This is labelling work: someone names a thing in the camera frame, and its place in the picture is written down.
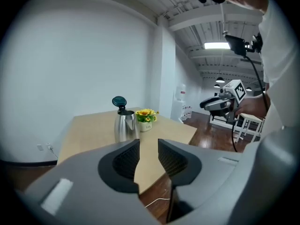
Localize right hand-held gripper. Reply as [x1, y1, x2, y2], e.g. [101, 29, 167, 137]
[199, 79, 247, 124]

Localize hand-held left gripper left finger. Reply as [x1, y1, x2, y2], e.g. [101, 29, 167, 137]
[22, 138, 162, 225]

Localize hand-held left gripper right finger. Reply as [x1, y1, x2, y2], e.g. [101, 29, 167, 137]
[157, 138, 261, 225]

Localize stainless steel teapot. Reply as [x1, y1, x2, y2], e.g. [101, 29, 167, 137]
[112, 96, 141, 143]

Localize person's right forearm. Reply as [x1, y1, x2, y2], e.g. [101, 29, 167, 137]
[245, 93, 270, 116]

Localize person's right hand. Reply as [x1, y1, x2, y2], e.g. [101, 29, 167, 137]
[236, 99, 257, 116]

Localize white water dispenser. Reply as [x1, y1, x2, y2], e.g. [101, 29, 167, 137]
[170, 83, 188, 123]

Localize rectangular ceiling light panel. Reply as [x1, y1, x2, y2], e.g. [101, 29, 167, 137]
[203, 42, 232, 50]

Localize black chest-mounted device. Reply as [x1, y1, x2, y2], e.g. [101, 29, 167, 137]
[224, 32, 263, 57]

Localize yellow flowers in white pot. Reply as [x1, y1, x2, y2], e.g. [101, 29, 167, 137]
[135, 108, 159, 133]

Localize person's white shirt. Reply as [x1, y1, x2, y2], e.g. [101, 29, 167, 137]
[243, 0, 300, 152]

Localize white frame wooden stool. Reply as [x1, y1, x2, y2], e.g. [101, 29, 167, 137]
[233, 112, 266, 143]

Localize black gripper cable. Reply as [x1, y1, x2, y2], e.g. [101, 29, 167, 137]
[231, 54, 270, 152]

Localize white plug with cable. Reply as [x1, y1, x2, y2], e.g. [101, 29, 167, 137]
[46, 143, 59, 159]

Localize white cable on floor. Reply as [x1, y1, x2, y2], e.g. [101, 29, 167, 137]
[144, 197, 172, 208]

